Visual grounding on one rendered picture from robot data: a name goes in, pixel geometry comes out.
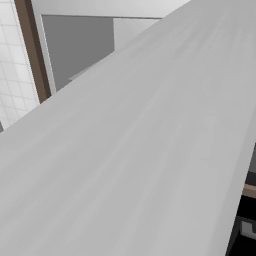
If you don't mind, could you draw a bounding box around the dark cabinet with brown trim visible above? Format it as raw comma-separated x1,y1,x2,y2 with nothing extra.
225,142,256,256

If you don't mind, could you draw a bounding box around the grey fridge door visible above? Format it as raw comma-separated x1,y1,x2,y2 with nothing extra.
0,0,256,256

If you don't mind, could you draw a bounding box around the white fridge body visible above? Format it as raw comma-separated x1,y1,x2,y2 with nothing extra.
30,0,191,93

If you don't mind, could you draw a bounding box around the brown wooden cabinet panel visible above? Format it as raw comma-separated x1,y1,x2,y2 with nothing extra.
14,0,52,104

